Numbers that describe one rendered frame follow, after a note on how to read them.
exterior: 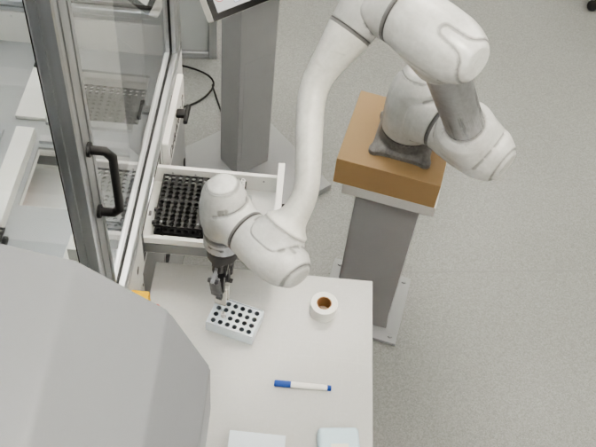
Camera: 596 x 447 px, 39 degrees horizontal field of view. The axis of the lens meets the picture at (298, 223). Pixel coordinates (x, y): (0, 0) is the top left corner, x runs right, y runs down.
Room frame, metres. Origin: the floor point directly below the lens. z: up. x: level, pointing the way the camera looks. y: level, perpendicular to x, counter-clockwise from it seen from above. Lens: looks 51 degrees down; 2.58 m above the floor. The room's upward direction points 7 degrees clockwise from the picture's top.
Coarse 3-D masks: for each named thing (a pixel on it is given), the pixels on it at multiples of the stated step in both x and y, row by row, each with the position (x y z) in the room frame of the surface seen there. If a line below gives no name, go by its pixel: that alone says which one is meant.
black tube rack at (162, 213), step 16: (176, 176) 1.46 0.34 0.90; (192, 176) 1.46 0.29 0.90; (160, 192) 1.39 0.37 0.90; (176, 192) 1.40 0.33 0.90; (192, 192) 1.41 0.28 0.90; (160, 208) 1.34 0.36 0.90; (176, 208) 1.35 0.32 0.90; (192, 208) 1.35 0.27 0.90; (160, 224) 1.29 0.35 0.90; (176, 224) 1.30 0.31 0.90; (192, 224) 1.30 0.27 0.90
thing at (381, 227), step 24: (360, 192) 1.62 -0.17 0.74; (360, 216) 1.66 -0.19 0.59; (384, 216) 1.64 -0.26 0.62; (408, 216) 1.63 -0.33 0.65; (432, 216) 1.58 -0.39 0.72; (360, 240) 1.65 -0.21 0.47; (384, 240) 1.64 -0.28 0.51; (408, 240) 1.63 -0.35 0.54; (336, 264) 1.88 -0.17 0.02; (360, 264) 1.65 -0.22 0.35; (384, 264) 1.64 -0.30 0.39; (384, 288) 1.63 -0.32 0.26; (408, 288) 1.81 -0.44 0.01; (384, 312) 1.63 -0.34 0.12; (384, 336) 1.59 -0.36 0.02
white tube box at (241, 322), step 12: (228, 300) 1.16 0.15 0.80; (216, 312) 1.12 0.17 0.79; (228, 312) 1.12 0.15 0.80; (240, 312) 1.13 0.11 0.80; (252, 312) 1.13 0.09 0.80; (216, 324) 1.08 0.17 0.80; (228, 324) 1.09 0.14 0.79; (240, 324) 1.09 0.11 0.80; (252, 324) 1.10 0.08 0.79; (228, 336) 1.07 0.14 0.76; (240, 336) 1.06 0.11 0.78; (252, 336) 1.06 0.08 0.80
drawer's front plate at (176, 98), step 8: (176, 80) 1.80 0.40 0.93; (176, 88) 1.77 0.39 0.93; (176, 96) 1.73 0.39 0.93; (176, 104) 1.70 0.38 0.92; (168, 120) 1.63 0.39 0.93; (176, 120) 1.69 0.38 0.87; (168, 128) 1.60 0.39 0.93; (176, 128) 1.69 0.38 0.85; (168, 136) 1.57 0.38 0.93; (176, 136) 1.68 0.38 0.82; (168, 144) 1.55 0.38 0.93; (168, 152) 1.54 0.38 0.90; (168, 160) 1.54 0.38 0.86
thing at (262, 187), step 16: (160, 176) 1.49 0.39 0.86; (208, 176) 1.49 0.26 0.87; (240, 176) 1.50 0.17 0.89; (256, 176) 1.50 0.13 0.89; (272, 176) 1.50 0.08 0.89; (256, 192) 1.49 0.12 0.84; (272, 192) 1.50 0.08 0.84; (272, 208) 1.44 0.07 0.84; (144, 240) 1.25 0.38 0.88; (160, 240) 1.25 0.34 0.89; (176, 240) 1.25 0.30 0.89; (192, 240) 1.26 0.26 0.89
